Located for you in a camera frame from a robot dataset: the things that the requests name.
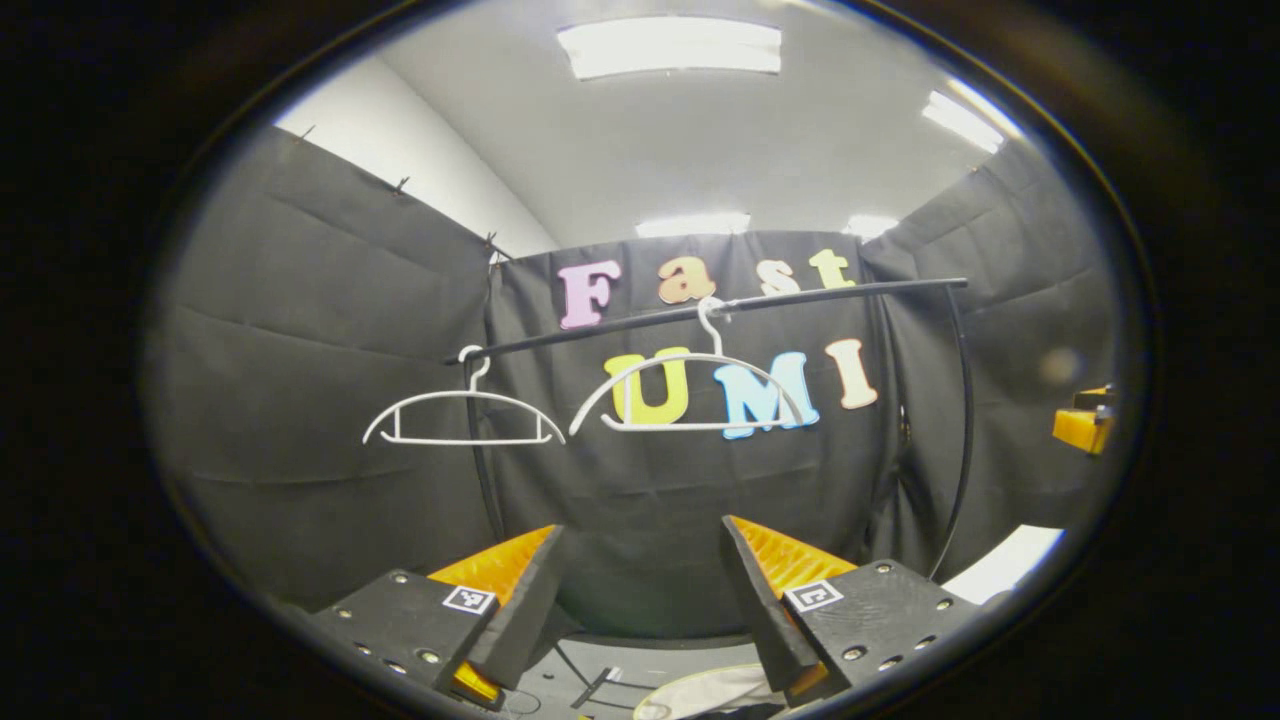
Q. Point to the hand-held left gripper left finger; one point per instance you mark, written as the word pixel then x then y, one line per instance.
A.
pixel 525 620

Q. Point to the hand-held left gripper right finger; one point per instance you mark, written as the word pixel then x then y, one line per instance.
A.
pixel 765 620

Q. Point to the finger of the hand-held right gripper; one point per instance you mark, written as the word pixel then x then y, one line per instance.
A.
pixel 1095 398
pixel 1082 430

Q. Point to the white plastic hanger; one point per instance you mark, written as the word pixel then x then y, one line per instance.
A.
pixel 470 393
pixel 716 356

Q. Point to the black backdrop cloth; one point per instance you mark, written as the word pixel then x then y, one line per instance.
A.
pixel 300 350

